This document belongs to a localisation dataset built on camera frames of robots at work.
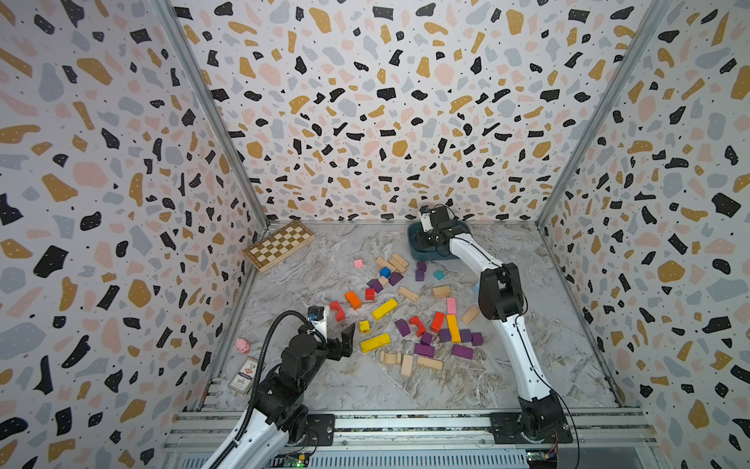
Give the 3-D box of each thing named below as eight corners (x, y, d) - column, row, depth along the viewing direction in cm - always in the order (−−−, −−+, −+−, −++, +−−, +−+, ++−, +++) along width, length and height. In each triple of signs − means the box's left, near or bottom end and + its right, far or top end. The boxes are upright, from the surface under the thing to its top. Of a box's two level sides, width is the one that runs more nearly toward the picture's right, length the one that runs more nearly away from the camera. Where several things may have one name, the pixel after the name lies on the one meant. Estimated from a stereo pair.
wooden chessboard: (246, 256, 113) (242, 250, 110) (299, 225, 124) (297, 219, 121) (261, 273, 107) (258, 268, 105) (315, 240, 119) (313, 234, 116)
